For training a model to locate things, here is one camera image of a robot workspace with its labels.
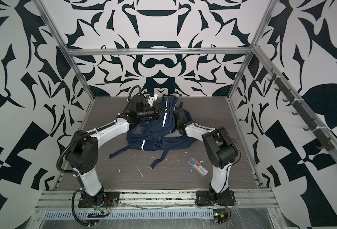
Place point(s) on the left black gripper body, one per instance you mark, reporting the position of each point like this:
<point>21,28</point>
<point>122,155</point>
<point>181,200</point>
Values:
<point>152,112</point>

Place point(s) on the navy blue student backpack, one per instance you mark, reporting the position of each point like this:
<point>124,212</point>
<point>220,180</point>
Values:
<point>162,133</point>

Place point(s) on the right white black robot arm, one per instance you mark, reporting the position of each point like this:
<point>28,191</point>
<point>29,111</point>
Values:
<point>220,148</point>

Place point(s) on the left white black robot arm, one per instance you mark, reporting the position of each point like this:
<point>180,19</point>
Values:
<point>81,155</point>

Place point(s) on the clear plastic eraser case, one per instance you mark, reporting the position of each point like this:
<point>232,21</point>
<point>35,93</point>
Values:
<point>198,166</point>

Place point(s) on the green circuit board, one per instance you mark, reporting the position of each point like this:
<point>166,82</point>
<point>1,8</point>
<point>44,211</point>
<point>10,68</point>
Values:
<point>221,216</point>

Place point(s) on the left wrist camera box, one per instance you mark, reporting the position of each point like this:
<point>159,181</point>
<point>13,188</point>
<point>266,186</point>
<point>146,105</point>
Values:
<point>151,98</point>

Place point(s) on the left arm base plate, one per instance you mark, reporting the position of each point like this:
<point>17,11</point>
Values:
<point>99,199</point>

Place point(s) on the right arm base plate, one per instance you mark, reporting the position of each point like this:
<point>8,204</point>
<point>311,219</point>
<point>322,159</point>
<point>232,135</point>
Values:
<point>210,198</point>

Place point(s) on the white slotted cable duct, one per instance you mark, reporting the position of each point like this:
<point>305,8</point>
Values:
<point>150,214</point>

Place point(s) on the aluminium cage frame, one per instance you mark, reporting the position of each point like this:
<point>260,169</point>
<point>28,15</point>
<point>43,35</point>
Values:
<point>253,50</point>

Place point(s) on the aluminium front rail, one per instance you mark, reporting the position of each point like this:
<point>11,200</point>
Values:
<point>159,199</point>

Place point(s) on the wall hook rack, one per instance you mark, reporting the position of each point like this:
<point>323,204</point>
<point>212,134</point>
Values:
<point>303,110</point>

